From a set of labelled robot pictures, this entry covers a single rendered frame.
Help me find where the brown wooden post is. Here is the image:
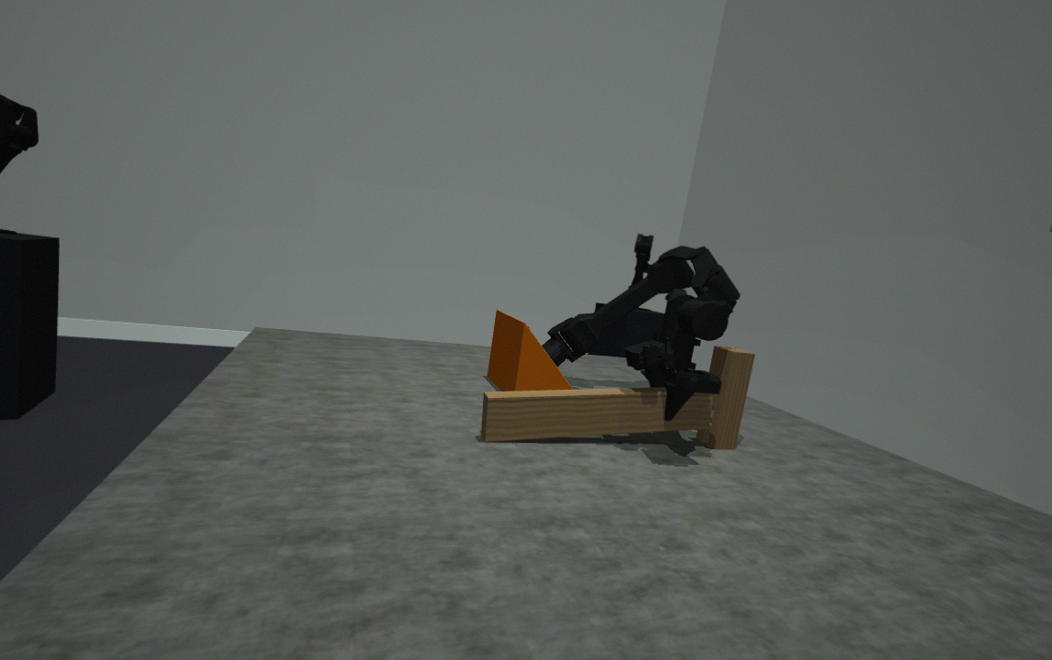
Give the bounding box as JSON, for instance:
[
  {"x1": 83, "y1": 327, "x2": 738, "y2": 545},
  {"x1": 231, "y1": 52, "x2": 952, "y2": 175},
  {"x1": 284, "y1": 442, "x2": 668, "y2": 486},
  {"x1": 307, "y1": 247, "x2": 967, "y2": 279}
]
[{"x1": 696, "y1": 346, "x2": 755, "y2": 451}]

